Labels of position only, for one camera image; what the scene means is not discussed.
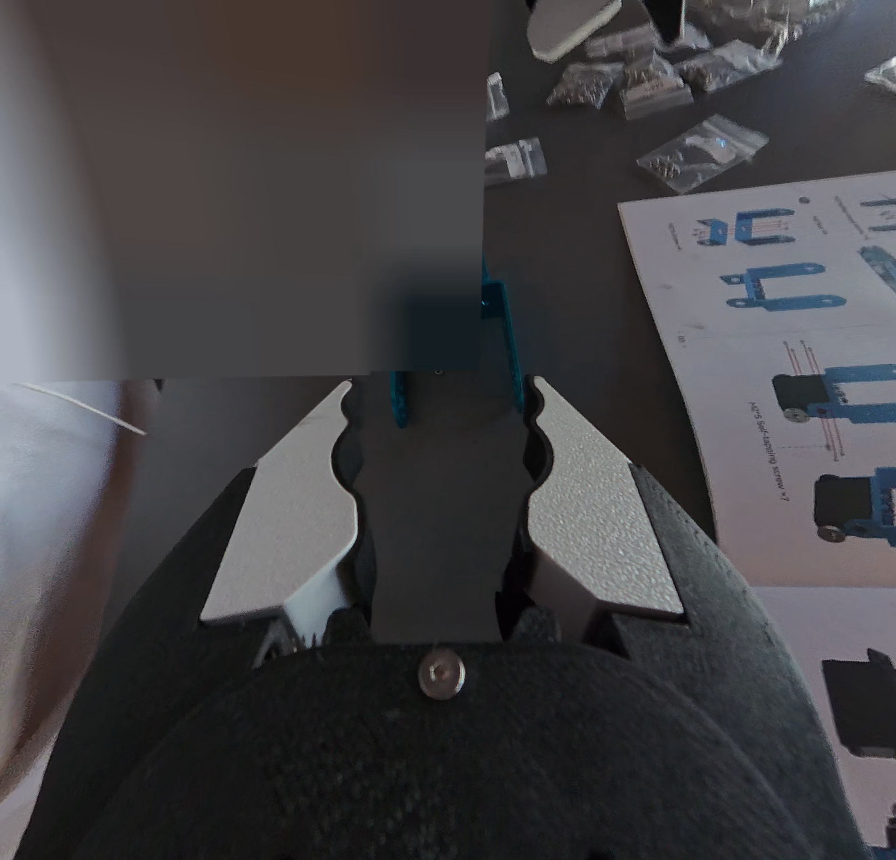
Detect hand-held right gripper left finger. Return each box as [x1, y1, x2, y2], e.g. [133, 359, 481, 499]
[199, 378, 377, 640]

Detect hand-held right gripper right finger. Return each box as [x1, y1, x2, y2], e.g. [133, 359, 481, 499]
[496, 374, 685, 640]

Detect blue metal bracket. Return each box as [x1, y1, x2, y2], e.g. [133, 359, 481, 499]
[391, 258, 527, 428]

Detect scattered small screw bags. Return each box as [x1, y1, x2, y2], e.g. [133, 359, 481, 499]
[485, 23, 896, 197]

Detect printed instruction sheet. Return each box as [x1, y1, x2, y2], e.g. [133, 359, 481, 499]
[618, 171, 896, 589]
[750, 583, 896, 848]

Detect person's white garment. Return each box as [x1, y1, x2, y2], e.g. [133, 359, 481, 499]
[0, 380, 151, 770]

